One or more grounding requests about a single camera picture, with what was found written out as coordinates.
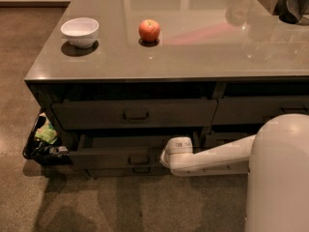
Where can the black kettle on counter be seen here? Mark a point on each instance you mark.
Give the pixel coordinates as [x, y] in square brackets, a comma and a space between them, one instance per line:
[289, 11]

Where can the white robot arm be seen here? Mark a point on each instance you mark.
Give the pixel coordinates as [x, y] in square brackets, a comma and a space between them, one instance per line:
[276, 162]

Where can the dark grey drawer cabinet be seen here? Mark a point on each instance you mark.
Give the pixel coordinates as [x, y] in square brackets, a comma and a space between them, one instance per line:
[206, 49]

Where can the white ceramic bowl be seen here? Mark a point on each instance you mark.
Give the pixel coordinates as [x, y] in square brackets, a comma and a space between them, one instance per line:
[81, 32]

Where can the red apple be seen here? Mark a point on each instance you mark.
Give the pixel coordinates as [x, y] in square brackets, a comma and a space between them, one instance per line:
[149, 30]

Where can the green snack bag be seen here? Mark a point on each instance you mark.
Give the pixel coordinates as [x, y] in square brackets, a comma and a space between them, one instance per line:
[46, 133]

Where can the black bin with snacks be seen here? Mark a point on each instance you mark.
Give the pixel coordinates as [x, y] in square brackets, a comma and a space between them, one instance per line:
[43, 153]

